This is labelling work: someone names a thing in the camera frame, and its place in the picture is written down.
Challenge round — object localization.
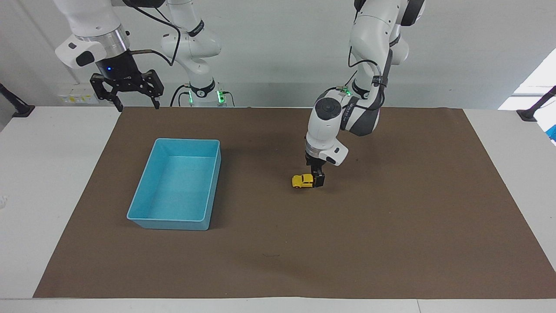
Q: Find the black stand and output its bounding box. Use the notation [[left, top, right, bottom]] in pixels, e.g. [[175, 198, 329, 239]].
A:
[[0, 83, 36, 118], [516, 86, 556, 122]]

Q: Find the light blue plastic bin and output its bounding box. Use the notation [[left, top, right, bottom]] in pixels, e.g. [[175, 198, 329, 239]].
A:
[[126, 138, 222, 231]]

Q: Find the black cable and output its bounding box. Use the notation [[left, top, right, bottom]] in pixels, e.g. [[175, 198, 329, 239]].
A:
[[170, 84, 192, 107], [347, 58, 388, 110], [123, 0, 182, 67]]

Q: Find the white wall socket strip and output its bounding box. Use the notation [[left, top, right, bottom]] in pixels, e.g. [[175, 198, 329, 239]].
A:
[[58, 93, 99, 105]]

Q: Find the yellow toy beetle car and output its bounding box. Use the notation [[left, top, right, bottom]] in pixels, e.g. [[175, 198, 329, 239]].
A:
[[291, 173, 314, 189]]

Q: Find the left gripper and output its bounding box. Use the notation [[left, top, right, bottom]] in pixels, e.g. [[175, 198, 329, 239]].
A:
[[305, 153, 326, 173]]

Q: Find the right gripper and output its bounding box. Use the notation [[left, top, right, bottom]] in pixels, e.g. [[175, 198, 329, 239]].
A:
[[89, 49, 165, 113]]

